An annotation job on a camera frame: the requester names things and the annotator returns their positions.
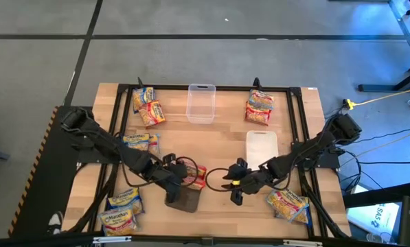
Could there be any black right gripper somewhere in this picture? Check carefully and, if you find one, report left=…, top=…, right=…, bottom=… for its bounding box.
left=223, top=157, right=273, bottom=207

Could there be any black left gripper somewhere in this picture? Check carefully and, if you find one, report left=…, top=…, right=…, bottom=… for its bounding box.
left=146, top=153, right=189, bottom=204

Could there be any smoky dark plastic bin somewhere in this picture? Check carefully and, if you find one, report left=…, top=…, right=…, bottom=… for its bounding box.
left=164, top=185, right=203, bottom=214

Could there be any white plastic bin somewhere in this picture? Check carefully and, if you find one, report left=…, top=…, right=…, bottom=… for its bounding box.
left=245, top=130, right=280, bottom=172

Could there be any clear plastic bin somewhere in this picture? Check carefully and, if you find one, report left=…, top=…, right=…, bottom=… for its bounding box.
left=185, top=84, right=217, bottom=125

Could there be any person's foot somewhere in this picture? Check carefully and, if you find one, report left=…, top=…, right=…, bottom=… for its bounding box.
left=48, top=211, right=65, bottom=235

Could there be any black hazard-striped floor mat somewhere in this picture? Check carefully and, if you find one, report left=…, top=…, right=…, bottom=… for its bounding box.
left=7, top=105, right=94, bottom=239

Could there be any white printed box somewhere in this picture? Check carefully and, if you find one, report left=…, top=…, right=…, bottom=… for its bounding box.
left=347, top=202, right=400, bottom=237

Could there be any black furniture bar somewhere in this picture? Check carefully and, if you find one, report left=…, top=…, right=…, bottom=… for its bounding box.
left=341, top=181, right=410, bottom=210

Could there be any black desk leg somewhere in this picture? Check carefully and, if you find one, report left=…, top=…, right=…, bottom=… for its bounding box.
left=358, top=64, right=410, bottom=93

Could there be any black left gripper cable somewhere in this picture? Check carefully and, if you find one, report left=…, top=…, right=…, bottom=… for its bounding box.
left=176, top=156, right=201, bottom=189

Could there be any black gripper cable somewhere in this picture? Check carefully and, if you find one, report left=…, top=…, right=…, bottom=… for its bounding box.
left=176, top=156, right=201, bottom=189
left=205, top=167, right=234, bottom=193

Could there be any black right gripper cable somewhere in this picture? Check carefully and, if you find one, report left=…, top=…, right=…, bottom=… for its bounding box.
left=205, top=167, right=234, bottom=193

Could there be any silver aluminium bracket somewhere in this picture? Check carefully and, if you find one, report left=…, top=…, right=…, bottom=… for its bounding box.
left=282, top=239, right=324, bottom=247
left=93, top=235, right=133, bottom=244

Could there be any yellow extension cable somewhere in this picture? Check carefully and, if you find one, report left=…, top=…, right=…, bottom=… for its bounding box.
left=343, top=84, right=410, bottom=109

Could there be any grey desk frame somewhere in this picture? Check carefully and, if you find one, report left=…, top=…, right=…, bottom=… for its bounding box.
left=388, top=0, right=410, bottom=66

